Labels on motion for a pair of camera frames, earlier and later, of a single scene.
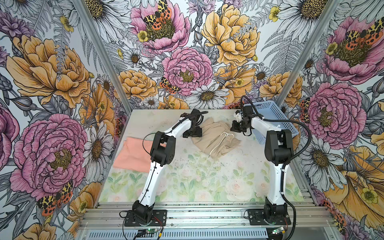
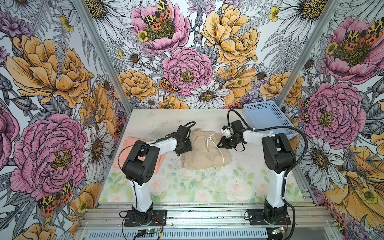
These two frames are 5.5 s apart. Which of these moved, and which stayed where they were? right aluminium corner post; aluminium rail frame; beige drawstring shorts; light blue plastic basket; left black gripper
Moved: left black gripper; beige drawstring shorts
Stayed: aluminium rail frame; right aluminium corner post; light blue plastic basket
